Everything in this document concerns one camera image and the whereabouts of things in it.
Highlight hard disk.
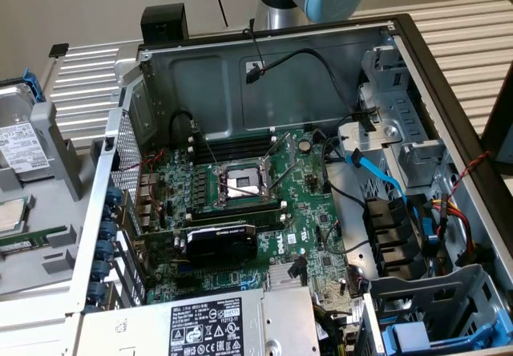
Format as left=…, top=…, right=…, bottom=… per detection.
left=0, top=67, right=57, bottom=183

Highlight blue disk carrier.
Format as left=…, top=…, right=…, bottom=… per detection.
left=379, top=311, right=513, bottom=356

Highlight black RAM slot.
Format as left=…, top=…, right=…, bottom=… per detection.
left=188, top=201, right=288, bottom=220
left=192, top=127, right=277, bottom=148
left=188, top=211, right=288, bottom=233
left=187, top=141, right=277, bottom=163

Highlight CPU socket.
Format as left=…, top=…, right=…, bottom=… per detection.
left=212, top=159, right=281, bottom=212

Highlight thin metal locking lever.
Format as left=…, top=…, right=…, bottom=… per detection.
left=222, top=182, right=268, bottom=197
left=191, top=119, right=220, bottom=172

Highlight silver socket cover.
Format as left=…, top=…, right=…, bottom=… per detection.
left=260, top=131, right=297, bottom=192

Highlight green Dell motherboard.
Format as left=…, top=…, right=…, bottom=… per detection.
left=138, top=127, right=364, bottom=317

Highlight black Nvidia graphics card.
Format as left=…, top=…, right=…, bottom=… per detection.
left=134, top=222, right=260, bottom=267

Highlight open grey PC case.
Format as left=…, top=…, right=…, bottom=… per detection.
left=66, top=13, right=513, bottom=356

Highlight silver finned heat sink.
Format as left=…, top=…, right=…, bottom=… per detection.
left=267, top=262, right=309, bottom=289

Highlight blue card clip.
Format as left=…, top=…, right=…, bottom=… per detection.
left=92, top=260, right=112, bottom=281
left=95, top=240, right=117, bottom=261
left=98, top=221, right=119, bottom=241
left=90, top=281, right=108, bottom=303
left=106, top=185, right=123, bottom=207

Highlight grey metal drive cage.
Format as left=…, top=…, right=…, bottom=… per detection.
left=336, top=45, right=454, bottom=188

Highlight small black box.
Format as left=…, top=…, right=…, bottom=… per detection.
left=139, top=6, right=189, bottom=47

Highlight grey power supply with label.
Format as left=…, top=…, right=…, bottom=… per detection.
left=79, top=285, right=321, bottom=356

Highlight grey parts rack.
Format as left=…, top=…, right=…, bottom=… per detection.
left=0, top=87, right=106, bottom=297

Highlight green RAM stick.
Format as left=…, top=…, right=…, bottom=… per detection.
left=0, top=227, right=53, bottom=253

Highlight silver CPU chip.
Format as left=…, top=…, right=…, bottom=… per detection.
left=0, top=197, right=35, bottom=235

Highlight long black wire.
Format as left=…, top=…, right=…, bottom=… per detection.
left=320, top=131, right=368, bottom=212

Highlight black looped wire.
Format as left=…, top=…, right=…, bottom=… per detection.
left=170, top=109, right=200, bottom=148

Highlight black power wire with plug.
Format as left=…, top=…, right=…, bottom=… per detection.
left=244, top=47, right=380, bottom=132

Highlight blue flat data wire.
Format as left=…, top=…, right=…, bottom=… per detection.
left=344, top=149, right=436, bottom=249

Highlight black plastic duct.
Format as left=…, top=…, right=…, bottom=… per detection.
left=362, top=196, right=428, bottom=283

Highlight mixed wire bundle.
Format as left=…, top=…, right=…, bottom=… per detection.
left=312, top=299, right=364, bottom=356

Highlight yellow red power wires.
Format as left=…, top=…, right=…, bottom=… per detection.
left=430, top=197, right=495, bottom=268

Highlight red black twisted wire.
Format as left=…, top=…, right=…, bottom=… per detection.
left=446, top=150, right=493, bottom=203

